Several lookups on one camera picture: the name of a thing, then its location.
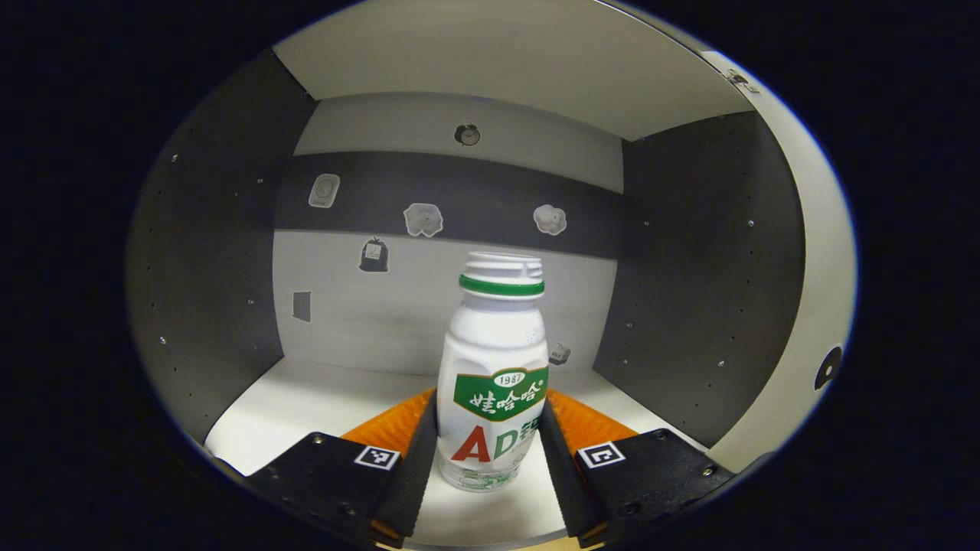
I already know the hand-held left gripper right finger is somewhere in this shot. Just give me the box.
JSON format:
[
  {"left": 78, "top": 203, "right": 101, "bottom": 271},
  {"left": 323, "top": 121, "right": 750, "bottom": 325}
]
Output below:
[{"left": 538, "top": 389, "right": 737, "bottom": 549}]

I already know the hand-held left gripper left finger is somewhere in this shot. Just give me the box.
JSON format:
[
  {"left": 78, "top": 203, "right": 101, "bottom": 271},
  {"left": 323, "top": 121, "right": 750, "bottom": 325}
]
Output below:
[{"left": 245, "top": 388, "right": 439, "bottom": 549}]

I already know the white green drink bottle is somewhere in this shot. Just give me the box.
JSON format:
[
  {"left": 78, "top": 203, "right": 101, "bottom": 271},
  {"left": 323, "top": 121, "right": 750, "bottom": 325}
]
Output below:
[{"left": 436, "top": 251, "right": 550, "bottom": 493}]

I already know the white cabinet door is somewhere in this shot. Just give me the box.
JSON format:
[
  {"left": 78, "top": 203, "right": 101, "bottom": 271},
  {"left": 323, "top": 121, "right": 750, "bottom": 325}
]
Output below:
[{"left": 701, "top": 50, "right": 858, "bottom": 473}]

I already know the white cabinet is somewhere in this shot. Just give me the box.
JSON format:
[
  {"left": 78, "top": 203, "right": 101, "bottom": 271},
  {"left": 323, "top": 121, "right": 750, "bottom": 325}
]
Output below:
[{"left": 126, "top": 0, "right": 858, "bottom": 548}]

